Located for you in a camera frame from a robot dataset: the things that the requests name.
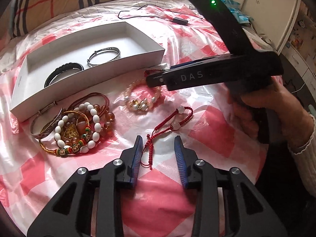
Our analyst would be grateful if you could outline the red cord bracelet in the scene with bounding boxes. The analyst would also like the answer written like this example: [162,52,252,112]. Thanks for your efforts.
[143,68,164,78]

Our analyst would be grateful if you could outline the red string bracelet white beads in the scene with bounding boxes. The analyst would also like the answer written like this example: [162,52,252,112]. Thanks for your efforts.
[141,106,193,170]

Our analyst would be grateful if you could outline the gold cord pendant bracelet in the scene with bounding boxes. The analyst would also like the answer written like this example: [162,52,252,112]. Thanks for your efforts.
[39,110,92,157]

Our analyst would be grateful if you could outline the brown cord bracelet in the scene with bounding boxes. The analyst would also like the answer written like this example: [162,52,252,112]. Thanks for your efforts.
[67,92,110,119]

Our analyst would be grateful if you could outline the white bead bracelet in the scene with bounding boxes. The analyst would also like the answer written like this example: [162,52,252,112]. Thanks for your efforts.
[54,101,102,154]

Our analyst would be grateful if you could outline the wide engraved silver bangle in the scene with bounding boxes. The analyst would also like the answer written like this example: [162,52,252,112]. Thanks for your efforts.
[30,101,64,140]

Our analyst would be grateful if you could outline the white knit sleeve forearm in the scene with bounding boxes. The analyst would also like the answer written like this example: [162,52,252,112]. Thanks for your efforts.
[289,115,316,197]

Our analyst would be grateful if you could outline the person's right hand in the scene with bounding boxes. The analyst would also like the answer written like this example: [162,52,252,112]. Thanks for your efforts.
[227,77,314,151]

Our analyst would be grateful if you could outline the white striped bed quilt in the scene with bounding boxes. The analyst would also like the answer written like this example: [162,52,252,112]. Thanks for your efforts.
[1,0,199,72]

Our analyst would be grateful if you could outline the blue plastic bag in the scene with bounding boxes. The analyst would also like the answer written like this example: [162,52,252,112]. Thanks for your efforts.
[221,0,252,24]

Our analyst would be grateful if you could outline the thin silver bangle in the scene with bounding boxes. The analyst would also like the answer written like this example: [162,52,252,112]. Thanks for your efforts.
[87,47,120,67]

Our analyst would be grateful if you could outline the white cabinet with tree decal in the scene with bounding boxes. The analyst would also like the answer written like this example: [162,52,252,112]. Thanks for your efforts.
[234,0,301,54]

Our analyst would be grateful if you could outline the pink checkered plastic sheet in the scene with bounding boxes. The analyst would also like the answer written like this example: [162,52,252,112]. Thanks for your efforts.
[1,8,267,236]

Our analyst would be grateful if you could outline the white shallow cardboard box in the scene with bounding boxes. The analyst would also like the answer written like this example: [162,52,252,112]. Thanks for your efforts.
[10,22,165,121]

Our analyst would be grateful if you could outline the pink pearl bead bracelet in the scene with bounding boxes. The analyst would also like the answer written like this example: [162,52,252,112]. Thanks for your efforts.
[123,78,162,112]

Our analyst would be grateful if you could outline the black cable with inline box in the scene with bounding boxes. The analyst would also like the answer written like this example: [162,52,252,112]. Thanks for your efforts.
[117,3,206,26]

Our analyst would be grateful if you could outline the amber bead bracelet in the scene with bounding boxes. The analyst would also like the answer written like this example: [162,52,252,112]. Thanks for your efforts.
[71,103,116,146]

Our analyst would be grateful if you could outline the black braided bracelet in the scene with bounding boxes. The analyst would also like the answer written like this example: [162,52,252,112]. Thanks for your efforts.
[44,62,85,88]

